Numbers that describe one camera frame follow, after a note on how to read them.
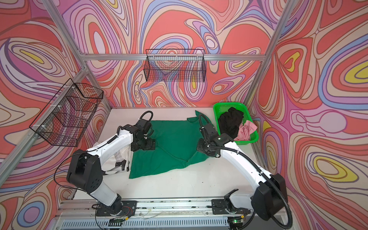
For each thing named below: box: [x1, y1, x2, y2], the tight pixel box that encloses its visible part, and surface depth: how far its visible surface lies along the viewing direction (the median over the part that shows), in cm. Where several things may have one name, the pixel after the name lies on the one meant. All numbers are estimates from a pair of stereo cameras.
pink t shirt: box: [233, 120, 258, 141], surface depth 99 cm
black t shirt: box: [218, 106, 244, 140], surface depth 102 cm
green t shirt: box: [128, 110, 216, 179], surface depth 92 cm
